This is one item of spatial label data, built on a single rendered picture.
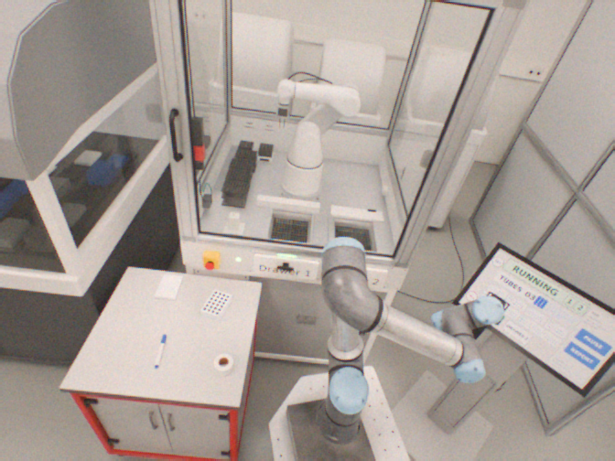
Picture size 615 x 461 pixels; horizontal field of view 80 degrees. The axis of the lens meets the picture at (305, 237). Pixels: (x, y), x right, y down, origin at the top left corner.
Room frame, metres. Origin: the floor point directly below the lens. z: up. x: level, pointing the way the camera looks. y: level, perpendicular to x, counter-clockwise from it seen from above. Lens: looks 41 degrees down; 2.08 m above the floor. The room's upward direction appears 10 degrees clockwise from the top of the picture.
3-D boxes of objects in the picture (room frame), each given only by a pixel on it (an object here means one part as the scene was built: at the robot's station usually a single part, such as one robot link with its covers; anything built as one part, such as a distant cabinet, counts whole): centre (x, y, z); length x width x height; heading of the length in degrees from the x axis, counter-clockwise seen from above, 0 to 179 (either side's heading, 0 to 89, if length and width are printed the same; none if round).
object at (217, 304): (0.96, 0.32, 0.78); 0.12 x 0.08 x 0.04; 168
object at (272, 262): (1.16, 0.06, 0.87); 0.29 x 0.02 x 0.11; 94
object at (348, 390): (0.56, -0.21, 0.99); 0.13 x 0.12 x 0.14; 3
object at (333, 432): (0.54, -0.21, 0.87); 0.15 x 0.15 x 0.10
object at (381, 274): (1.18, -0.25, 0.87); 0.29 x 0.02 x 0.11; 94
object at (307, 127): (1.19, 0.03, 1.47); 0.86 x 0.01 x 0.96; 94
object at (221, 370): (0.69, 0.22, 0.78); 0.07 x 0.07 x 0.04
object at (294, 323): (1.64, 0.04, 0.40); 1.03 x 0.95 x 0.80; 94
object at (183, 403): (0.83, 0.45, 0.38); 0.62 x 0.58 x 0.76; 94
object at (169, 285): (1.02, 0.56, 0.77); 0.13 x 0.09 x 0.02; 4
